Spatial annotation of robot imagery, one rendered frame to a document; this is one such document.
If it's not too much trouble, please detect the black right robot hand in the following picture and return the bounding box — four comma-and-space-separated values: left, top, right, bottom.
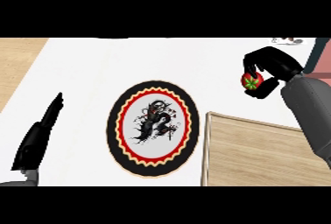
242, 46, 305, 100

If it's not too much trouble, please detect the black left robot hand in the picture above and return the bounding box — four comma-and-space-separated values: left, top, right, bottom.
10, 92, 64, 172

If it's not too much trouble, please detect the red tomato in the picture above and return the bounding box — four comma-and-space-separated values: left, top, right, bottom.
240, 71, 264, 91

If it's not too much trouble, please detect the black red patterned plate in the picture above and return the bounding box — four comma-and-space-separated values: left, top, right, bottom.
106, 80, 202, 179

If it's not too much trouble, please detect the pale wooden tray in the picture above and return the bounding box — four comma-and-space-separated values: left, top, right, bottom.
200, 110, 331, 187

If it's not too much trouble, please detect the small white patterned object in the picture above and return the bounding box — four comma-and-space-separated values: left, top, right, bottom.
270, 38, 305, 46

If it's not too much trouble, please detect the dark teal pink appliance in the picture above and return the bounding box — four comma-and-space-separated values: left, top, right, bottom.
302, 38, 331, 79

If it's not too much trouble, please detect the white placemat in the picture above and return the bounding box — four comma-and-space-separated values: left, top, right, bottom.
0, 38, 317, 187

